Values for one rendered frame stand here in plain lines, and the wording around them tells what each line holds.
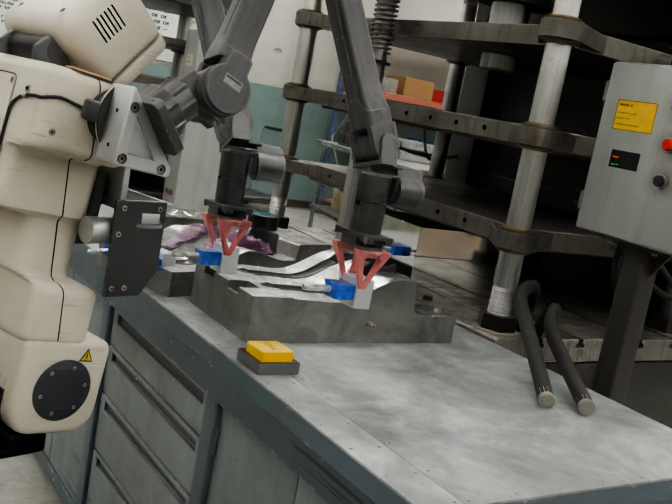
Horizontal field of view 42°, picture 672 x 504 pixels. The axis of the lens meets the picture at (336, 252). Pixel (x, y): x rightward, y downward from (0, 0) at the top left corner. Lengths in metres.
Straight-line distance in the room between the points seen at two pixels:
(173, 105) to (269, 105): 8.25
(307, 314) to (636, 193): 0.82
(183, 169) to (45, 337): 4.63
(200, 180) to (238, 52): 4.74
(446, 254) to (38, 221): 1.41
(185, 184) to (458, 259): 3.68
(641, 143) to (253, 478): 1.12
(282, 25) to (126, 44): 8.16
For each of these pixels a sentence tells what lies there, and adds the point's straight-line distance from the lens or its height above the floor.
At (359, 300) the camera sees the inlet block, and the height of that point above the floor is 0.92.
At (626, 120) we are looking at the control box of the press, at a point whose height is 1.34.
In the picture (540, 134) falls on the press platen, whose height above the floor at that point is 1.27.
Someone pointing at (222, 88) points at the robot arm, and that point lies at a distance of 1.32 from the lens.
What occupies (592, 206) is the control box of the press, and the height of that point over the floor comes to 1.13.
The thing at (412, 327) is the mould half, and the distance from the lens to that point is 1.81.
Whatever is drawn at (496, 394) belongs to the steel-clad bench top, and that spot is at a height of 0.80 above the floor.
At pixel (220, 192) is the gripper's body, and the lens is 1.71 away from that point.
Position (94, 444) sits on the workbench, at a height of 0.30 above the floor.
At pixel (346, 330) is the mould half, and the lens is 1.71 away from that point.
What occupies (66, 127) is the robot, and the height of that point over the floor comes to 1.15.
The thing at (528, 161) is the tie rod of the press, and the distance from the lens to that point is 2.10.
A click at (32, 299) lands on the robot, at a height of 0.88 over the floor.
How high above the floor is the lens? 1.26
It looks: 10 degrees down
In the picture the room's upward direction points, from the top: 11 degrees clockwise
